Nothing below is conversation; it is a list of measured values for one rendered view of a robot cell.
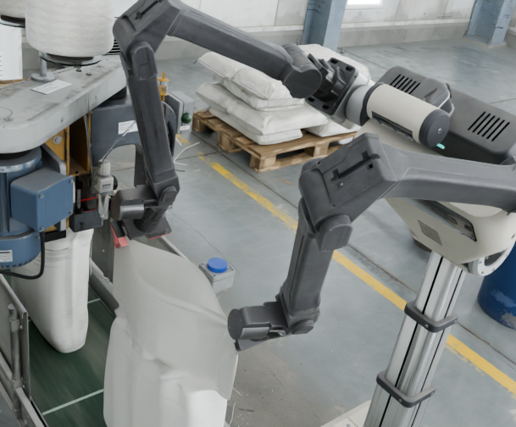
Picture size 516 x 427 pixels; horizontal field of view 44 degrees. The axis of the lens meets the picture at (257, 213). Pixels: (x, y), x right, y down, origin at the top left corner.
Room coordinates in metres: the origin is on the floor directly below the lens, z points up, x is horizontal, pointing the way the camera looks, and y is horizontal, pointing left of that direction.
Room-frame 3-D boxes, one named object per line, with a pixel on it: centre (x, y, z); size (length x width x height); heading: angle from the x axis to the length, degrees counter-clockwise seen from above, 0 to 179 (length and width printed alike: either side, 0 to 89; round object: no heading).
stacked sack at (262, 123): (4.34, -0.03, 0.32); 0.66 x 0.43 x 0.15; 135
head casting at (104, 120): (1.59, 0.44, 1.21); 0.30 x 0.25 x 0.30; 43
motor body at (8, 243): (1.13, 0.52, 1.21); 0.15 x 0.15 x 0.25
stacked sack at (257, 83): (4.34, -0.04, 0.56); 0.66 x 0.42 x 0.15; 133
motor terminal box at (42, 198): (1.10, 0.42, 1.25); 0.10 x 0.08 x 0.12; 158
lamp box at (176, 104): (1.60, 0.25, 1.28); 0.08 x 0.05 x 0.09; 43
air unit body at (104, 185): (1.39, 0.38, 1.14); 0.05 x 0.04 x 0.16; 133
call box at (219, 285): (1.57, 0.09, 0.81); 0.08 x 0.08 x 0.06; 43
